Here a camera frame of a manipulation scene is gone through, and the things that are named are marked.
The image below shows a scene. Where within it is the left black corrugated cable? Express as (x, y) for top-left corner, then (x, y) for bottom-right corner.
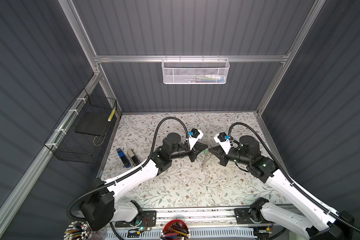
(66, 116), (190, 222)

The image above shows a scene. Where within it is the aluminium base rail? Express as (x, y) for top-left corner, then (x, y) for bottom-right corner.
(107, 206), (301, 238)

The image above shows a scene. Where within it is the white mesh wall basket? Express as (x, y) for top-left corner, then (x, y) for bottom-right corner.
(161, 57), (230, 85)

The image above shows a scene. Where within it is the yellow marker pen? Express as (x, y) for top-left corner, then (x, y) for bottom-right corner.
(107, 108), (116, 122)

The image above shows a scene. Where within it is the right black corrugated cable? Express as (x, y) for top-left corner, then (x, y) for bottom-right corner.
(227, 122), (360, 239)

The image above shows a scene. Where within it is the grey strap metal keyring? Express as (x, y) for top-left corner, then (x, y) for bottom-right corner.
(201, 155), (209, 171)

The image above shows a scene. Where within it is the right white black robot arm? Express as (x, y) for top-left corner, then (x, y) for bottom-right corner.
(210, 133), (354, 240)

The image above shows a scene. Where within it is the red pencil cup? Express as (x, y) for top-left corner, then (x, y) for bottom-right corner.
(160, 219), (191, 240)

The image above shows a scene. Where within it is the black wire wall basket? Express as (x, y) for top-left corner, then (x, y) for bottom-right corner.
(45, 90), (118, 164)

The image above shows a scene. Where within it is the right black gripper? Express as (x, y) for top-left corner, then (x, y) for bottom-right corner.
(208, 144), (250, 167)

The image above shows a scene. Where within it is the blue usb stick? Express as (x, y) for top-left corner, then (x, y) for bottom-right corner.
(117, 148), (131, 168)

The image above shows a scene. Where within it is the black corrugated cable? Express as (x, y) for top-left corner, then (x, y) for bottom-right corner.
(227, 122), (360, 239)
(66, 116), (190, 222)

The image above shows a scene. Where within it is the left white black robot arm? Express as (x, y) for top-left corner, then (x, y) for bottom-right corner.
(80, 129), (208, 231)

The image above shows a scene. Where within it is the clear pencil jar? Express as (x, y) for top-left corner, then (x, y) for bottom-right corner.
(63, 221), (93, 240)

